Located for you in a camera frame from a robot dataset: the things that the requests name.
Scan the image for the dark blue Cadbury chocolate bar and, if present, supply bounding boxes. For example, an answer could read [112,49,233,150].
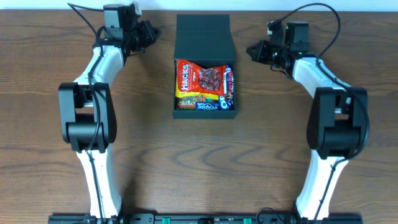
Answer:
[223,65,234,110]

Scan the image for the dark green box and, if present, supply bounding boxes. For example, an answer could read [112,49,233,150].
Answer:
[173,14,237,119]

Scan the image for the red Hacks candy bag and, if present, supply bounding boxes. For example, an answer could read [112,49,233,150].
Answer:
[177,60,226,96]

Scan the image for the yellow Hacks candy bag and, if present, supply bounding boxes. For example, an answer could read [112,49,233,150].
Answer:
[175,78,219,100]

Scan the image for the blue Oreo cookie pack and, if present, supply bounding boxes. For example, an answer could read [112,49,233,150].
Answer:
[218,96,233,110]

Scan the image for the green Haribo gummy bag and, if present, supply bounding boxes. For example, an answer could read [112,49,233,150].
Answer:
[176,96,218,111]

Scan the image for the blue Eclipse mint box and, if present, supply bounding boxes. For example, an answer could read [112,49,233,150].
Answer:
[195,102,219,111]

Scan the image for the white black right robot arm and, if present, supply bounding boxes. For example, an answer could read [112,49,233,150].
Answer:
[246,21,369,223]

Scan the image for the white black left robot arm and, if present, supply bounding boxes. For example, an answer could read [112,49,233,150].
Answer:
[58,2,160,223]

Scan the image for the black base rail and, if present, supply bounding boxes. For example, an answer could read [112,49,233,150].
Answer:
[48,209,363,224]

